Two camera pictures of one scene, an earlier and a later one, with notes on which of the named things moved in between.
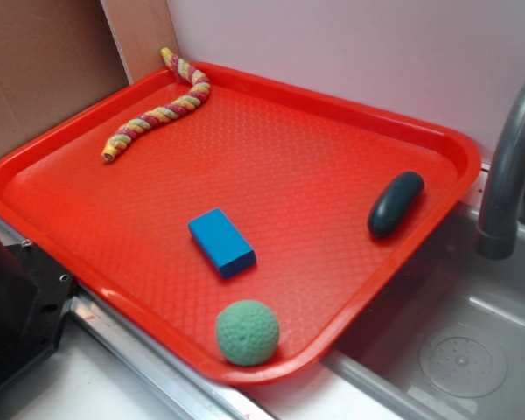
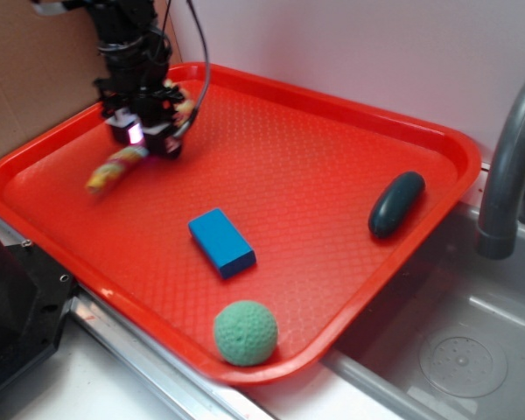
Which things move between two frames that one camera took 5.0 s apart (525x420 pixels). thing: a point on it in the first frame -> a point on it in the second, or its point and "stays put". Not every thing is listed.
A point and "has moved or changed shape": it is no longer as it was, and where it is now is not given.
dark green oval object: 395,204 stays put
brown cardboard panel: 44,59 stays put
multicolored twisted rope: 165,113 has moved or changed shape
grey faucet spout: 499,232 stays put
